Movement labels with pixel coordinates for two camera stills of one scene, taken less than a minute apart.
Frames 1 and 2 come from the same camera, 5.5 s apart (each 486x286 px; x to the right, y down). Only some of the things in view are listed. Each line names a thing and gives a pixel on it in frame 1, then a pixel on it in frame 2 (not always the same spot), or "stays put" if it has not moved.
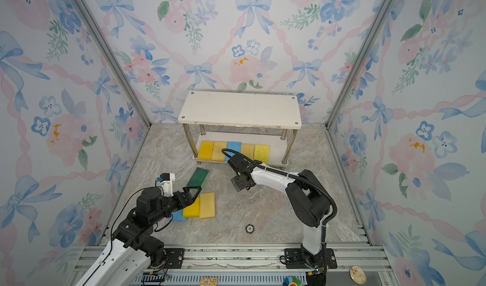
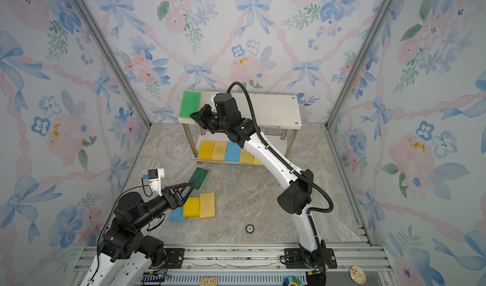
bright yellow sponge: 205,150 stays put
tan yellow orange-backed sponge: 217,154 stays put
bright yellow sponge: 192,211 stays put
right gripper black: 236,184 -> 202,116
